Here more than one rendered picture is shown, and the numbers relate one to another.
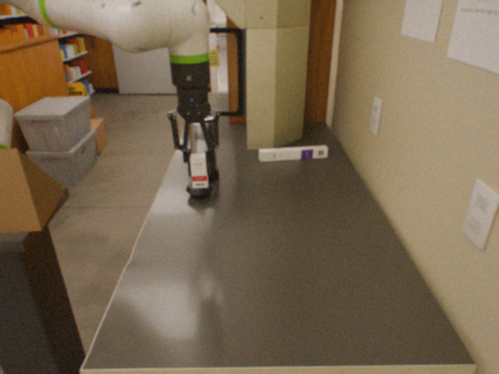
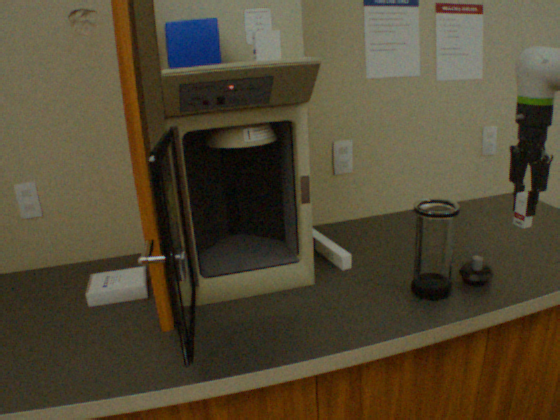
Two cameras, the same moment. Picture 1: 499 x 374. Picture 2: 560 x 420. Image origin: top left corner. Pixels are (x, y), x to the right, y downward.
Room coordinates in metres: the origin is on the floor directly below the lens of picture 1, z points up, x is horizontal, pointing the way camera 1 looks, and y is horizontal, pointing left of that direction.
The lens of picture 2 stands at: (1.82, 1.03, 1.53)
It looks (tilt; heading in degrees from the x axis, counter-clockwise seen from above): 19 degrees down; 257
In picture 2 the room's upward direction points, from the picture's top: 4 degrees counter-clockwise
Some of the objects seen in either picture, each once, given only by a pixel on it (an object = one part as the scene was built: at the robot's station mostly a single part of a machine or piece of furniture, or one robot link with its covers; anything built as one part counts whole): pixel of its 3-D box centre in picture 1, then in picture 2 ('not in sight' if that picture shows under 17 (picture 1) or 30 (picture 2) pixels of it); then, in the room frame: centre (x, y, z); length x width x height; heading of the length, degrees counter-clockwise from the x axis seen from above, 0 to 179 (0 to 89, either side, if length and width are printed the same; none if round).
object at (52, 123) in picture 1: (59, 122); not in sight; (3.30, 1.70, 0.49); 0.60 x 0.42 x 0.33; 1
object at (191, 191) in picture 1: (200, 185); (476, 269); (1.10, 0.16, 0.97); 0.09 x 0.09 x 0.07
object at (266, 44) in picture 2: not in sight; (266, 45); (1.59, 0.07, 1.54); 0.05 x 0.05 x 0.06; 85
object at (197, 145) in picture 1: (203, 145); (434, 247); (1.23, 0.16, 1.06); 0.11 x 0.11 x 0.21
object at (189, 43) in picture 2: not in sight; (191, 44); (1.74, 0.07, 1.56); 0.10 x 0.10 x 0.09; 1
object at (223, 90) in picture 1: (210, 73); (176, 239); (1.82, 0.18, 1.19); 0.30 x 0.01 x 0.40; 83
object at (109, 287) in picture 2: not in sight; (118, 285); (2.00, -0.13, 0.96); 0.16 x 0.12 x 0.04; 0
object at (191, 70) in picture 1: (191, 73); (532, 114); (0.93, 0.14, 1.36); 0.12 x 0.09 x 0.06; 3
